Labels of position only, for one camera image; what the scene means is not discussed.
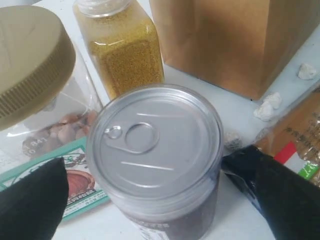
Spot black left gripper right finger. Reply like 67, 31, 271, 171
221, 145, 320, 240

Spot yellow spice bottle white cap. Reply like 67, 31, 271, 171
73, 0, 164, 100

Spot dark can with pull-tab lid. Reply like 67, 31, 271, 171
86, 84, 223, 240

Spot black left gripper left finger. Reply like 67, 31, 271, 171
0, 157, 69, 240

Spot large brown paper bag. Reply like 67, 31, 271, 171
149, 0, 320, 100

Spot spaghetti packet dark blue ends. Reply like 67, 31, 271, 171
221, 87, 320, 213

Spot nut jar with gold lid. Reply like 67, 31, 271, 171
0, 5, 109, 221

